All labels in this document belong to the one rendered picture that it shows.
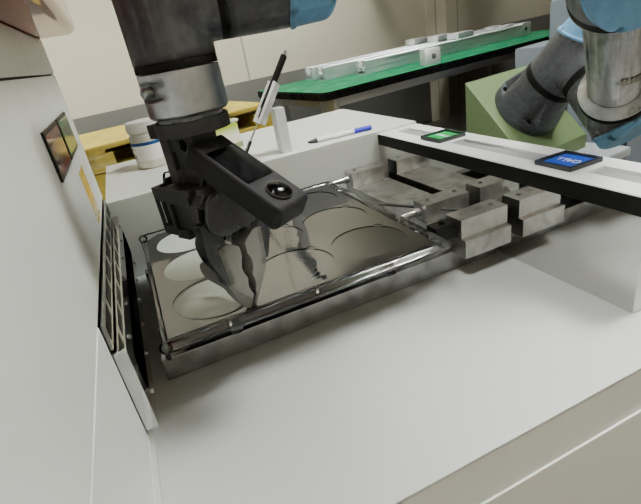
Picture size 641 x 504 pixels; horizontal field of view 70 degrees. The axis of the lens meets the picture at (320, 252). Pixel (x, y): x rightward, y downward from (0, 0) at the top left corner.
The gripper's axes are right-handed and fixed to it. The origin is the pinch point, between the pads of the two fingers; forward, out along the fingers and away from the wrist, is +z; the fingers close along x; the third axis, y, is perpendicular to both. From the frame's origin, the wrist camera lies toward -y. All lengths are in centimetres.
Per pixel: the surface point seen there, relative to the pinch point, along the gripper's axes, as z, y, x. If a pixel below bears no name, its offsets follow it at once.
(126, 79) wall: -17, 282, -163
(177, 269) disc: 1.3, 18.2, -2.7
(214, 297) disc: 1.2, 6.5, 0.5
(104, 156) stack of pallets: 15, 204, -90
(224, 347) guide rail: 7.6, 5.8, 1.7
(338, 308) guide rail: 8.3, -2.0, -11.9
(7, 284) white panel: -17.0, -11.3, 22.8
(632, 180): -4.3, -31.5, -31.9
